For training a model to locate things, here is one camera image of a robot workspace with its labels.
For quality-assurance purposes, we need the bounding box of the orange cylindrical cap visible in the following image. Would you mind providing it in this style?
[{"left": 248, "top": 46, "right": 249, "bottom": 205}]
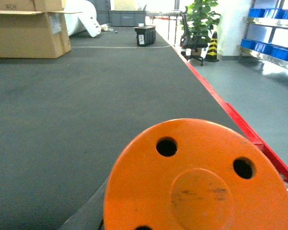
[{"left": 104, "top": 119, "right": 288, "bottom": 230}]

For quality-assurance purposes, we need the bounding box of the steel flow rack shelf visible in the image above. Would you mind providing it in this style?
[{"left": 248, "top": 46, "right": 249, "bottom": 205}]
[{"left": 237, "top": 0, "right": 288, "bottom": 70}]

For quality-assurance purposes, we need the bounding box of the black crate with label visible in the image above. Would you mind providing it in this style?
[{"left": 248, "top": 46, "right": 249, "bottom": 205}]
[{"left": 134, "top": 26, "right": 156, "bottom": 47}]

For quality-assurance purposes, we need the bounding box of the dark grey floor mat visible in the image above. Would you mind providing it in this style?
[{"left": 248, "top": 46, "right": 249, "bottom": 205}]
[{"left": 0, "top": 27, "right": 240, "bottom": 230}]

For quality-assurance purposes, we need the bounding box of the black office chair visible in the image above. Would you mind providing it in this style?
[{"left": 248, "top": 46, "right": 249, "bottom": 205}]
[{"left": 180, "top": 6, "right": 208, "bottom": 66}]

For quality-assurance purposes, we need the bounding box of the yellow black traffic cone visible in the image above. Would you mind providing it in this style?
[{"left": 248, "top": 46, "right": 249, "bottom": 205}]
[{"left": 204, "top": 31, "right": 219, "bottom": 62}]

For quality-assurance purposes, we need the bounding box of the grey plastic storage bin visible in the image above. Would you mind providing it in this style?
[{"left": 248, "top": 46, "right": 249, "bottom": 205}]
[{"left": 97, "top": 11, "right": 147, "bottom": 27}]

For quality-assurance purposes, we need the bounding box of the white plastic wrapped bundle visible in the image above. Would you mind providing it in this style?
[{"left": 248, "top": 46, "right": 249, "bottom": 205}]
[{"left": 64, "top": 0, "right": 101, "bottom": 37}]

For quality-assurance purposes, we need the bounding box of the green potted plant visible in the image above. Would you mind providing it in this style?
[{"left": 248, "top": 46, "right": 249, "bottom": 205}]
[{"left": 187, "top": 0, "right": 221, "bottom": 55}]

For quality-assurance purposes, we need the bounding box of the large cardboard box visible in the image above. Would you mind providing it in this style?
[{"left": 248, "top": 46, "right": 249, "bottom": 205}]
[{"left": 0, "top": 0, "right": 78, "bottom": 59}]

